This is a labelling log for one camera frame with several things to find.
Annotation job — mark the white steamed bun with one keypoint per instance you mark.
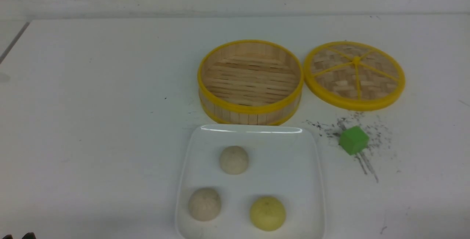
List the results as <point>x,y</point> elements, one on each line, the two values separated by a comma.
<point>234,160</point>
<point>204,204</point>

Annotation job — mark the yellow steamed bun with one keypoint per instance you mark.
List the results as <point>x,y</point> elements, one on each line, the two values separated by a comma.
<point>267,213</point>

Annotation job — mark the white square plate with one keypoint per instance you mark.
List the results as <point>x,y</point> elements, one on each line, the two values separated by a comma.
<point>283,162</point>

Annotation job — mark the yellow-rimmed bamboo steamer basket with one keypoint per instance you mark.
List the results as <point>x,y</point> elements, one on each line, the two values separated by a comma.
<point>250,82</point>

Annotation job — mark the green cube block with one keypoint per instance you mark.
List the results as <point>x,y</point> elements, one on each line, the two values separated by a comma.
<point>354,140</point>

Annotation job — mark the yellow-rimmed bamboo steamer lid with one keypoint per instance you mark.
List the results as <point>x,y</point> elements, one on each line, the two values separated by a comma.
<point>353,76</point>

